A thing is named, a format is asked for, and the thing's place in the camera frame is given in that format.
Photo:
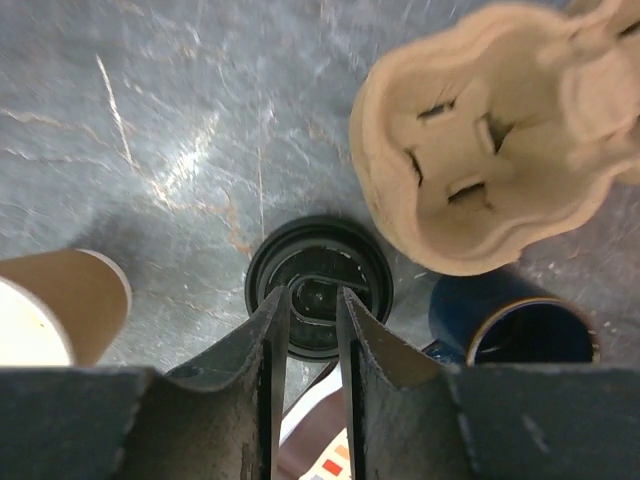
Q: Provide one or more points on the patterned colourful placemat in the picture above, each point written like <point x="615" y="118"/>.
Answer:
<point x="311" y="423"/>

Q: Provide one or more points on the black plastic coffee lid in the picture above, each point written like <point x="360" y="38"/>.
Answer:
<point x="314" y="257"/>

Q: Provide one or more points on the single brown paper cup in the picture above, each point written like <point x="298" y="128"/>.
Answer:
<point x="61" y="308"/>

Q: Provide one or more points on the cardboard cup carrier stack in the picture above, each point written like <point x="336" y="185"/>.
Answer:
<point x="505" y="129"/>

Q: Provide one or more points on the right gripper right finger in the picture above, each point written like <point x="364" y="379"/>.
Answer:
<point x="409" y="417"/>

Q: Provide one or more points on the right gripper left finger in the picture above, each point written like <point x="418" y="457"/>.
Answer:
<point x="217" y="416"/>

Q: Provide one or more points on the dark blue ceramic mug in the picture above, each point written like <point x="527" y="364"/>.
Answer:
<point x="499" y="317"/>

